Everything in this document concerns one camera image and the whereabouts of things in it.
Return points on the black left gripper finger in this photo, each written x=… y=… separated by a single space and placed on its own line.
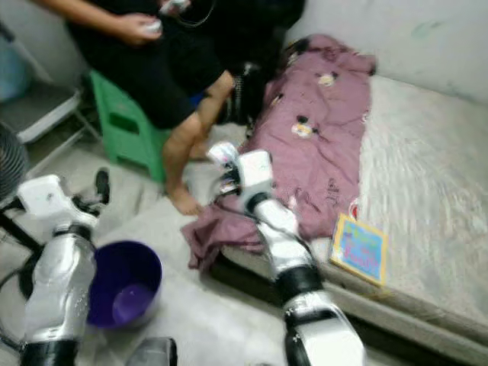
x=102 y=187

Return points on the white paper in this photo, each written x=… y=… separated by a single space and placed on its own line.
x=225 y=155

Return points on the blue yellow-edged picture board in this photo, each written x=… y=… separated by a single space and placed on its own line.
x=358 y=250

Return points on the white handheld controller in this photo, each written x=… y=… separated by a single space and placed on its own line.
x=174 y=6
x=152 y=27

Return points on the person's right forearm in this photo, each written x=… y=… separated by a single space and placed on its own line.
x=84 y=14

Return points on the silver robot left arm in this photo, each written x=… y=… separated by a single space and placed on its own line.
x=57 y=282

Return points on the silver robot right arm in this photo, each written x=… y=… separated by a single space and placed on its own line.
x=305 y=267

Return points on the person's right hand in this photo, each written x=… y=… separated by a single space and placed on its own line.
x=133 y=29

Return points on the green plastic stool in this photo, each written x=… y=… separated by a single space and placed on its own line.
x=122 y=130

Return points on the purple plastic bucket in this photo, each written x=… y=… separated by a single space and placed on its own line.
x=130 y=282

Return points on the black bag white lettering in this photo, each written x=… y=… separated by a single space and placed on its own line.
x=240 y=95

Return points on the black standing fan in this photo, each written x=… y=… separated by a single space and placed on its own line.
x=11 y=164

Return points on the mauve cartoon print blanket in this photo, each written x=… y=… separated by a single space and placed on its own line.
x=313 y=137

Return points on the dark bed base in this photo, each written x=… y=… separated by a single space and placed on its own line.
x=248 y=280

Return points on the grey metal folding chair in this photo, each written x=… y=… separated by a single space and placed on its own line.
x=46 y=107

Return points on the person in black clothes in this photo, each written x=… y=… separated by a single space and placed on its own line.
x=160 y=76

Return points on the red white tag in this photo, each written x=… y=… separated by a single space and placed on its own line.
x=354 y=210

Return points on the light blue water jug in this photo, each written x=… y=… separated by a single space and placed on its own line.
x=14 y=72

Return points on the grey robot left leg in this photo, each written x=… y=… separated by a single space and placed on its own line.
x=151 y=354

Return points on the white patterned mattress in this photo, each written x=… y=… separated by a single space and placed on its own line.
x=427 y=168

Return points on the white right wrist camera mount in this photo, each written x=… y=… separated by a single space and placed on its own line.
x=258 y=171

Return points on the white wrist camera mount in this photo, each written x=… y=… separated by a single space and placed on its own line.
x=49 y=197
x=258 y=171

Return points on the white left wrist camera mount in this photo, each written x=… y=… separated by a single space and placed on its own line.
x=49 y=197

